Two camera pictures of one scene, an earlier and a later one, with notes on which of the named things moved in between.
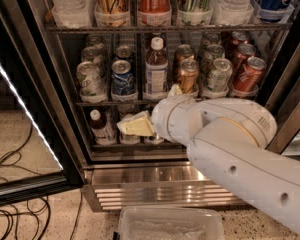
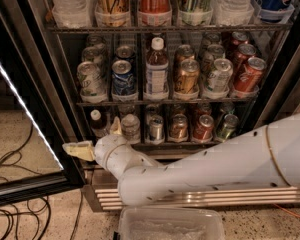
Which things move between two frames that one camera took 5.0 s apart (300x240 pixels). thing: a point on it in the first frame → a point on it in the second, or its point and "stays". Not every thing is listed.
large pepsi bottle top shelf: [273, 2] stays
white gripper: [160, 118] → [104, 149]
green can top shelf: [195, 3] stays
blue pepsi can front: [123, 81] stays
